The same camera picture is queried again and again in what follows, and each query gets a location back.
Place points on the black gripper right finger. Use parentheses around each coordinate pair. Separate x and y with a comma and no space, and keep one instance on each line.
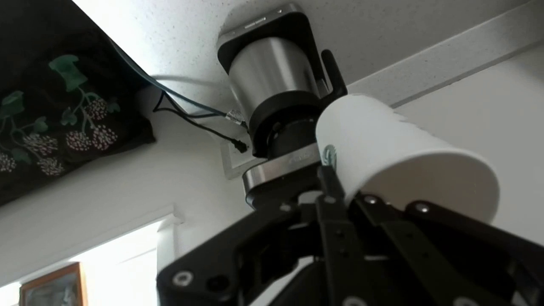
(425,255)

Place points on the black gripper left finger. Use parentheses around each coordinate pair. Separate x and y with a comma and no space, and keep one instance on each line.
(334,238)

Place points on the white paper cup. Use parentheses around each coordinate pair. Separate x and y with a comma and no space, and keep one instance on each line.
(397,146)

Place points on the steel and black coffee maker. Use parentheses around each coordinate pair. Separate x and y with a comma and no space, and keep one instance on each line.
(272,73)

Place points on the dark floral pillow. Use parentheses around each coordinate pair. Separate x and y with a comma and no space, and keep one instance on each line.
(57,112)

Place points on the white wall outlet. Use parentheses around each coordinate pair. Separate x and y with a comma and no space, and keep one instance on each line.
(232,163)

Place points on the small wooden picture frame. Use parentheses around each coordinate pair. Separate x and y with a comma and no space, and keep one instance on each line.
(51,289)

